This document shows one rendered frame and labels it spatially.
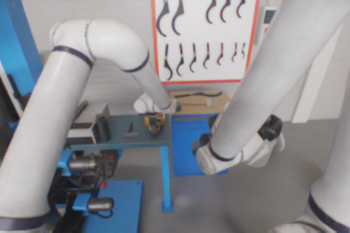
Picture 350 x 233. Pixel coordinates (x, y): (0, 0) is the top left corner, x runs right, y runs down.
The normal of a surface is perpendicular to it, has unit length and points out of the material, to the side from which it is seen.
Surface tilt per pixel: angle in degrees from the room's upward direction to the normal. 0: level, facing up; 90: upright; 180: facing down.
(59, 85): 57
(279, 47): 95
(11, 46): 90
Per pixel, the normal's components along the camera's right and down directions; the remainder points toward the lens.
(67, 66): 0.53, -0.16
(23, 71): 0.06, 0.50
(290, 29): -0.78, 0.39
